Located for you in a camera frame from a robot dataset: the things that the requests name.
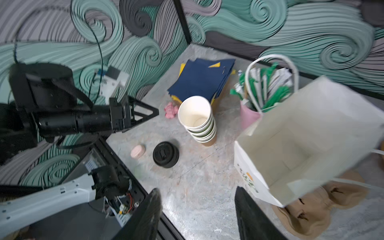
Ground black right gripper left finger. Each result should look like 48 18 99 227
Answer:
113 188 162 240

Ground pink earbud case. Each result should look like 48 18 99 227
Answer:
130 145 146 160

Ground stack of paper cups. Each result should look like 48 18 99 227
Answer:
178 96 217 147

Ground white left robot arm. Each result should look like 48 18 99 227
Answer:
1 63 159 237

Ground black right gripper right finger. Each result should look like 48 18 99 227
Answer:
235 187 286 240

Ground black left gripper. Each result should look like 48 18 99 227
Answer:
109 96 159 132

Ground pink cup holder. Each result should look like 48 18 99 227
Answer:
240 100 262 130

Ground brown pulp cup carrier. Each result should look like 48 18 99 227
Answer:
272 171 369 240

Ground dark blue napkin stack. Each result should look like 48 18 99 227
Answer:
167 58 236 103

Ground green white wrapped straws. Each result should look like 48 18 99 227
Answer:
230 63 294 113

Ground white paper takeout bag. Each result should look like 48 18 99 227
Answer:
233 53 384 208

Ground stack of black lids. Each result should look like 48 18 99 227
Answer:
153 142 180 169

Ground small pink pig toy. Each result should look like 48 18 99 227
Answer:
164 102 179 119

